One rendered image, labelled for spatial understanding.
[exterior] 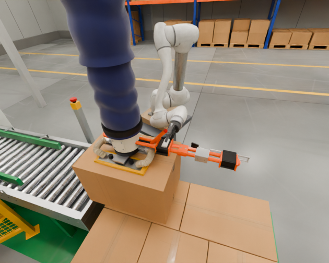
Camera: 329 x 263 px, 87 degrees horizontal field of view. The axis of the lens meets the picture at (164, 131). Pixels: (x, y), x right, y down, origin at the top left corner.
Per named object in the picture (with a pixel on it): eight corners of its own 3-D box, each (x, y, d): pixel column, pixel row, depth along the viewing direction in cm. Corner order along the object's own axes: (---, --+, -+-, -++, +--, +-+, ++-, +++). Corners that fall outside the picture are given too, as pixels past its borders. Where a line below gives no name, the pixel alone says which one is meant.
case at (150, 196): (90, 200, 132) (71, 166, 106) (117, 161, 161) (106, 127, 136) (165, 224, 116) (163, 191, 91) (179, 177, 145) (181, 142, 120)
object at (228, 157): (218, 167, 89) (220, 160, 86) (219, 157, 94) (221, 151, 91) (235, 171, 87) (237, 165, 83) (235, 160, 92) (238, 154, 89)
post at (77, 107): (98, 167, 235) (69, 103, 172) (101, 164, 240) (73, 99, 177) (102, 168, 233) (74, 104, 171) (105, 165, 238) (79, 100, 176)
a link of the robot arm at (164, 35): (157, 46, 113) (177, 43, 116) (151, 19, 113) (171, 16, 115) (155, 55, 126) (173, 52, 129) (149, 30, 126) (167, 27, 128)
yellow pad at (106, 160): (94, 162, 108) (91, 157, 105) (103, 151, 115) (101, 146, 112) (143, 176, 99) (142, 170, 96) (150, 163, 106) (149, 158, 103)
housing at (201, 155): (194, 160, 93) (194, 155, 90) (196, 152, 98) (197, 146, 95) (207, 164, 91) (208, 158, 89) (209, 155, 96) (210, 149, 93)
